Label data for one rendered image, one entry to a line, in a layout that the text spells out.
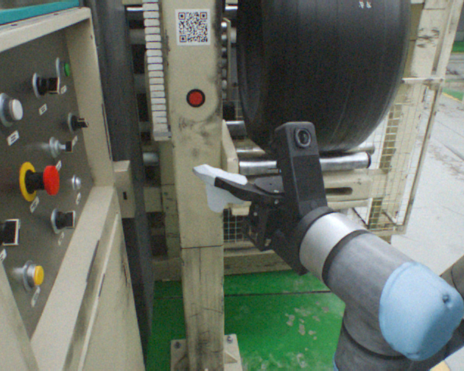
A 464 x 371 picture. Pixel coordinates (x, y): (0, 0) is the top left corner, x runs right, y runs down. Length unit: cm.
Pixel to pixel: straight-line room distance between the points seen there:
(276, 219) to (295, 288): 146
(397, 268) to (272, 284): 159
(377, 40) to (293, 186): 44
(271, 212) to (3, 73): 36
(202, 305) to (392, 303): 97
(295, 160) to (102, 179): 54
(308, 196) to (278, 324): 135
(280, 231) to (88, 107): 50
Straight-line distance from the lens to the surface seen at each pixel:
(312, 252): 42
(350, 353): 44
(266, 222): 49
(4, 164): 51
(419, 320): 36
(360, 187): 103
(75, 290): 64
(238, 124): 120
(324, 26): 78
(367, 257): 39
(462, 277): 48
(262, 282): 196
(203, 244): 114
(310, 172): 47
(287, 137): 46
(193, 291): 125
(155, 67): 94
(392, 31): 83
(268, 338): 173
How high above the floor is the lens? 131
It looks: 28 degrees down
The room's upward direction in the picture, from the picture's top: straight up
